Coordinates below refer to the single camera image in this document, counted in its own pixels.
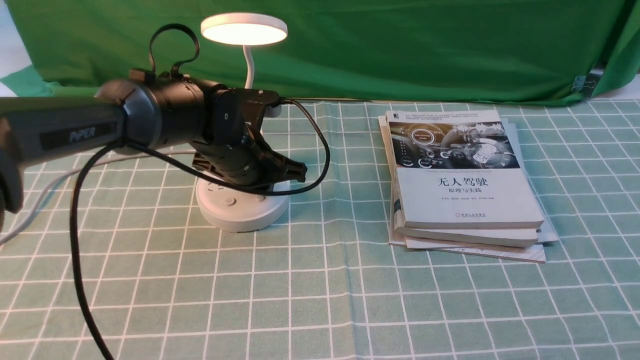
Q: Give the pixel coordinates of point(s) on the top book with car cover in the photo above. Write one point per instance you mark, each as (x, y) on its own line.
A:
(460, 170)

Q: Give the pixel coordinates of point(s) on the white desk lamp with sockets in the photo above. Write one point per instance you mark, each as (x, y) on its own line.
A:
(224, 208)

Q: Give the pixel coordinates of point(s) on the bottom thin book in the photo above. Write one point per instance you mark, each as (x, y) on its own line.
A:
(533, 254)

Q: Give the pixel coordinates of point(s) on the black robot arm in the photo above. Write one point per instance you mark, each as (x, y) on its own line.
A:
(154, 112)

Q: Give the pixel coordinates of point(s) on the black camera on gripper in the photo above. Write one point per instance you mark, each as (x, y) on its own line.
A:
(235, 110)

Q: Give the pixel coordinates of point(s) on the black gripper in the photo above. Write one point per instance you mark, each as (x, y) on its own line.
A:
(239, 165)

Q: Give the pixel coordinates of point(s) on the green backdrop cloth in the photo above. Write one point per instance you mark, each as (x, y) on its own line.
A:
(500, 51)

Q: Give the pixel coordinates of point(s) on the green checkered tablecloth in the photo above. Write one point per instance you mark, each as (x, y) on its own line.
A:
(324, 283)

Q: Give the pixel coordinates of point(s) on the metal binder clip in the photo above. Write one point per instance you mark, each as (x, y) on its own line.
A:
(585, 85)

